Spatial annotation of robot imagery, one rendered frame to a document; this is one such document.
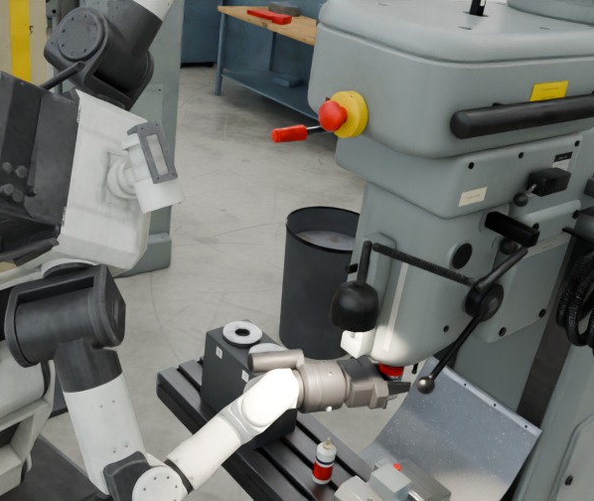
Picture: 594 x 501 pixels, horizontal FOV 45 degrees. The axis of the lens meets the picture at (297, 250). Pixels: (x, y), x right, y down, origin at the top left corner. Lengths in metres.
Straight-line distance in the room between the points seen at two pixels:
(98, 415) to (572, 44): 0.85
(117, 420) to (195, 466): 0.16
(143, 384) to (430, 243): 2.32
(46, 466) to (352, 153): 1.31
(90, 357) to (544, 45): 0.76
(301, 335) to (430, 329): 2.31
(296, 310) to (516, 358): 1.90
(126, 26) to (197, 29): 7.30
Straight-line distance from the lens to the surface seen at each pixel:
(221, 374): 1.66
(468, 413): 1.73
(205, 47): 8.62
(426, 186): 1.02
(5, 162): 1.06
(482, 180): 1.05
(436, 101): 0.91
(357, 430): 3.16
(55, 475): 2.07
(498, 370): 1.68
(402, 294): 1.15
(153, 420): 3.08
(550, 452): 1.71
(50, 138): 1.10
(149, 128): 1.04
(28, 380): 1.60
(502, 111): 0.94
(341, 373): 1.27
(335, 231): 3.63
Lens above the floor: 2.02
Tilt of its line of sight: 27 degrees down
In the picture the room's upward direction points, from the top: 9 degrees clockwise
